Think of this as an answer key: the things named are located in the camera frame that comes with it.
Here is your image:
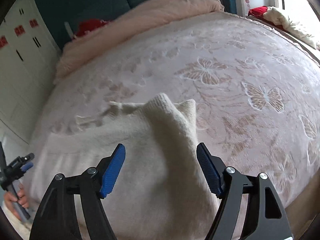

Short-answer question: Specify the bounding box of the cream knit sweater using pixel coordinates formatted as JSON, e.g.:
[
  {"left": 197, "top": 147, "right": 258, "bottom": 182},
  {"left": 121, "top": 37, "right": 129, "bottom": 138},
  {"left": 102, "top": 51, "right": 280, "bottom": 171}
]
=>
[{"left": 24, "top": 94, "right": 217, "bottom": 239}]

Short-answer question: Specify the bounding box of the person's left hand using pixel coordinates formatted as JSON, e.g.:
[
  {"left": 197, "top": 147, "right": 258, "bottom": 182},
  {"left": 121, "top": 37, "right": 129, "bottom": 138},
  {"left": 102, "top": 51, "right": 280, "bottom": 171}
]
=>
[{"left": 4, "top": 183, "right": 29, "bottom": 220}]

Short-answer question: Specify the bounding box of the pink butterfly bedspread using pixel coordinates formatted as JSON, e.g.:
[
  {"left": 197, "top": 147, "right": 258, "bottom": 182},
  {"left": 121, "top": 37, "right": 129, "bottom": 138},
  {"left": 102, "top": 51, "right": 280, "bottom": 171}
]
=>
[{"left": 23, "top": 11, "right": 320, "bottom": 240}]

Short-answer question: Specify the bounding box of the white wardrobe with red stickers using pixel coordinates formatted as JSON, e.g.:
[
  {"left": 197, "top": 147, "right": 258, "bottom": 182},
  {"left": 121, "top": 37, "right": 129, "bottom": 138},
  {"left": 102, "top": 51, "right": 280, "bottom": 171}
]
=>
[{"left": 1, "top": 0, "right": 61, "bottom": 142}]

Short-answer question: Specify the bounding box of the pink folded duvet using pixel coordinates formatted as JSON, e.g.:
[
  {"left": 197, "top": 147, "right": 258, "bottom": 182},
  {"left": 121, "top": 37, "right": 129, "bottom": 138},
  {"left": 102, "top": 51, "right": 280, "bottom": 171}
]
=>
[{"left": 53, "top": 0, "right": 225, "bottom": 85}]

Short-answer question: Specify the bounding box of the red pillow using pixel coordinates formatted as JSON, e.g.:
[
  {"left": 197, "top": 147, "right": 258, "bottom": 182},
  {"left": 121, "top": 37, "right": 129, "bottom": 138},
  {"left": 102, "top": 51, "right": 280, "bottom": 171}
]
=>
[{"left": 73, "top": 18, "right": 111, "bottom": 38}]

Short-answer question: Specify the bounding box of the red cloth on windowsill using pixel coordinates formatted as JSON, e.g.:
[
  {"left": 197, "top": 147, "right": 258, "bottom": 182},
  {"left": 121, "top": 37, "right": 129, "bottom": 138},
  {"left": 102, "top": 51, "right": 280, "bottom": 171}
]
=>
[{"left": 248, "top": 5, "right": 284, "bottom": 30}]

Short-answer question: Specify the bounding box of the cream fluffy cloth on windowsill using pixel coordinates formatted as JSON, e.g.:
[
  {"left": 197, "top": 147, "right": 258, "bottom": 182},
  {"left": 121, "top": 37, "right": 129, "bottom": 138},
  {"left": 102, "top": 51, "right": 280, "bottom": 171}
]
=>
[{"left": 263, "top": 7, "right": 319, "bottom": 50}]

